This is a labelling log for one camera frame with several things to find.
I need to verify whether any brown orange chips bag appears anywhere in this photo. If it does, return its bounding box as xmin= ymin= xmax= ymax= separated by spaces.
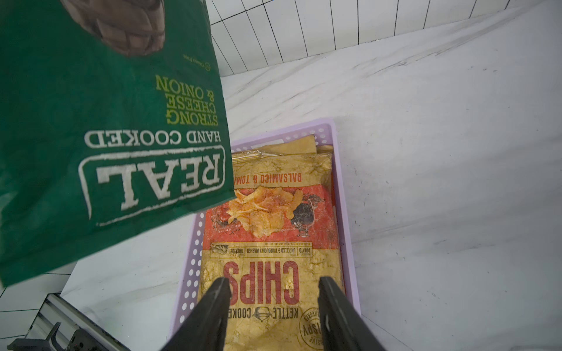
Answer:
xmin=200 ymin=153 xmax=342 ymax=350

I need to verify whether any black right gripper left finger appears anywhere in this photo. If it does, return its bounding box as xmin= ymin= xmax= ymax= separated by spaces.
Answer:
xmin=162 ymin=277 xmax=231 ymax=351

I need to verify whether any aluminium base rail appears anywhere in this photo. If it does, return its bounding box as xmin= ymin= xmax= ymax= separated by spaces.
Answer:
xmin=1 ymin=294 xmax=128 ymax=351

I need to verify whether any purple plastic basket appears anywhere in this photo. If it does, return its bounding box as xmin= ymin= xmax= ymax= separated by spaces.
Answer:
xmin=168 ymin=118 xmax=361 ymax=339

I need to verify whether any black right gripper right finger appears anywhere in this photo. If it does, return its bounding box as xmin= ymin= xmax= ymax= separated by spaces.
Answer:
xmin=318 ymin=276 xmax=386 ymax=351

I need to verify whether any green REAL chips bag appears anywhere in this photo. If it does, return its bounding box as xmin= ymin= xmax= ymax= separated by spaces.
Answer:
xmin=1 ymin=1 xmax=234 ymax=288

